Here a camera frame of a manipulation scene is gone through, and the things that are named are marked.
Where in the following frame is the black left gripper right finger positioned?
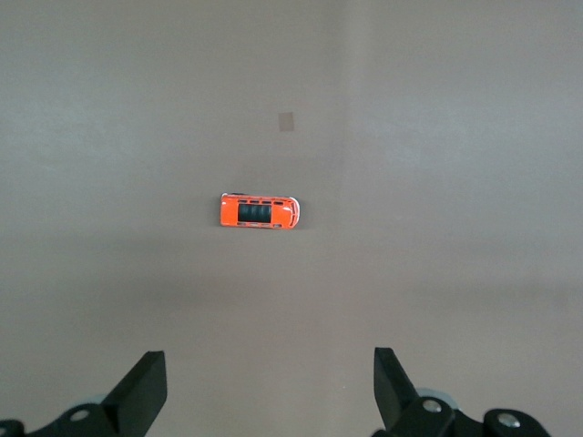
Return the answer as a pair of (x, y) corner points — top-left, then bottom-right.
(373, 347), (553, 437)

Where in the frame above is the orange toy bus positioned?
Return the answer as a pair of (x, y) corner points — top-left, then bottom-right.
(220, 192), (302, 230)

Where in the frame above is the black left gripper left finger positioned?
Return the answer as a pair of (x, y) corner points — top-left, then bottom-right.
(0, 350), (168, 437)

